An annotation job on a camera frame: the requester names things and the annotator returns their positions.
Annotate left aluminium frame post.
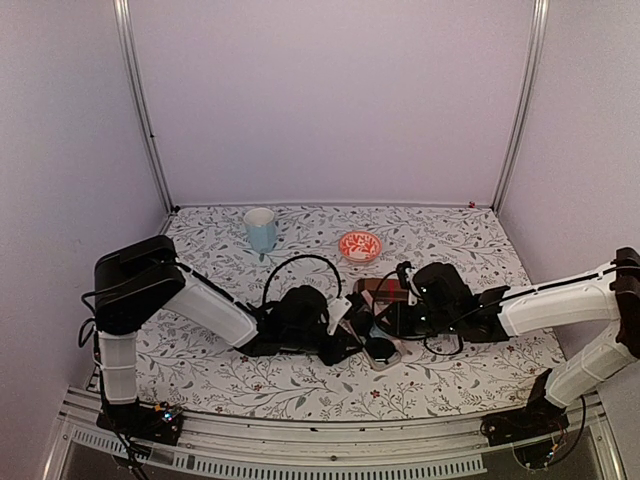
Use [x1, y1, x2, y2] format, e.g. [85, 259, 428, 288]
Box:
[113, 0, 176, 215]

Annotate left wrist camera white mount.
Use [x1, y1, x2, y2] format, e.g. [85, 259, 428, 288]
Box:
[326, 291, 373, 336]

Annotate pink translucent plastic cup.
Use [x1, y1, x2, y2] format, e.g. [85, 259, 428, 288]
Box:
[348, 304, 402, 372]

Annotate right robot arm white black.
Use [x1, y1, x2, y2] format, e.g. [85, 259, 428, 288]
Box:
[374, 247, 639, 436]

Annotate light blue paper cup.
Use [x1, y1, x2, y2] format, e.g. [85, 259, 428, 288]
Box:
[243, 207, 277, 254]

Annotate aluminium frame post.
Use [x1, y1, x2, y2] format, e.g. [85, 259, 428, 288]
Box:
[113, 0, 176, 215]
[491, 0, 550, 216]

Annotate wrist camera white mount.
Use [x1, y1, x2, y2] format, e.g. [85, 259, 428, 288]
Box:
[396, 261, 418, 306]
[326, 291, 373, 336]

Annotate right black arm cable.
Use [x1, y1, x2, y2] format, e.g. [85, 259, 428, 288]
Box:
[374, 272, 501, 356]

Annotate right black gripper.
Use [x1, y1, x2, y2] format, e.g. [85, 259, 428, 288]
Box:
[374, 305, 456, 342]

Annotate black sunglasses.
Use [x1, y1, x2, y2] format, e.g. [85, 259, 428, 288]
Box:
[350, 311, 398, 366]

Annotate right aluminium frame post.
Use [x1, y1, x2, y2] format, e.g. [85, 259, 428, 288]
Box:
[491, 0, 550, 216]

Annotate brown striped glasses case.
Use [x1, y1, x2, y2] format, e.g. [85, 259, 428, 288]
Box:
[353, 278, 408, 304]

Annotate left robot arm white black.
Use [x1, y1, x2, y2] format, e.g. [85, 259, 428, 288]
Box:
[82, 235, 362, 434]

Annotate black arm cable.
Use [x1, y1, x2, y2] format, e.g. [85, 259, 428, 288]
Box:
[374, 272, 501, 356]
[262, 254, 345, 306]

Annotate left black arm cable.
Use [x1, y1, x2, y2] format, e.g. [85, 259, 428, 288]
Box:
[262, 254, 345, 306]

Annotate floral patterned table mat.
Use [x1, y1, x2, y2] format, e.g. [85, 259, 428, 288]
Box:
[137, 206, 564, 421]

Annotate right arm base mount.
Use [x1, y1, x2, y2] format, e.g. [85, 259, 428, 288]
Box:
[480, 369, 569, 470]

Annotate red patterned small bowl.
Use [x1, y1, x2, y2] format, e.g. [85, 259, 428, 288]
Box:
[338, 231, 383, 263]

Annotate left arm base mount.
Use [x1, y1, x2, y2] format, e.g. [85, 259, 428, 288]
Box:
[96, 399, 184, 446]

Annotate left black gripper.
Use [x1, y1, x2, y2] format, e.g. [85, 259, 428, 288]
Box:
[284, 325, 364, 369]

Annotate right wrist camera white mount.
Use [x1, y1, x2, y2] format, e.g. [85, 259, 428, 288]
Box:
[396, 261, 418, 306]

